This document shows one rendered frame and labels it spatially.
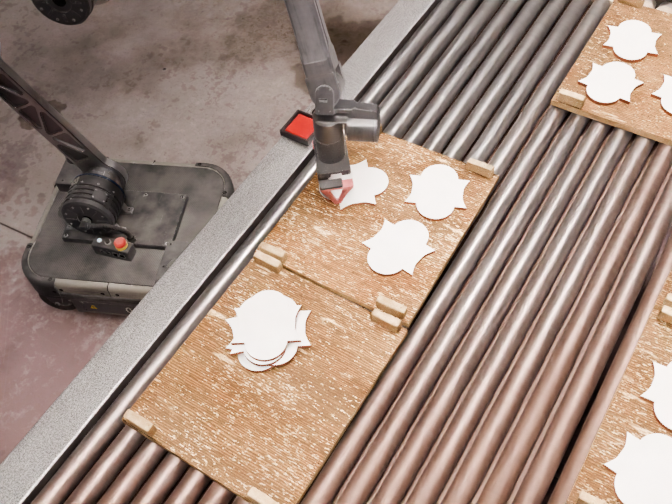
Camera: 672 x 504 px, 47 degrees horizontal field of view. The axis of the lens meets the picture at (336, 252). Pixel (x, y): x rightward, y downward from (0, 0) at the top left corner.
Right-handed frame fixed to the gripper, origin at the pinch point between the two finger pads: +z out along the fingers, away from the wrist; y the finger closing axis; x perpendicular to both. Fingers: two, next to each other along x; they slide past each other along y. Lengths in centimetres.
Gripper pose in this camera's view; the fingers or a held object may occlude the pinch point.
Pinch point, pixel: (334, 183)
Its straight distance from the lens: 164.9
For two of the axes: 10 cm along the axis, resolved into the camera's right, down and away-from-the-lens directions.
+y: -1.4, -8.0, 5.9
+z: 0.7, 5.8, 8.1
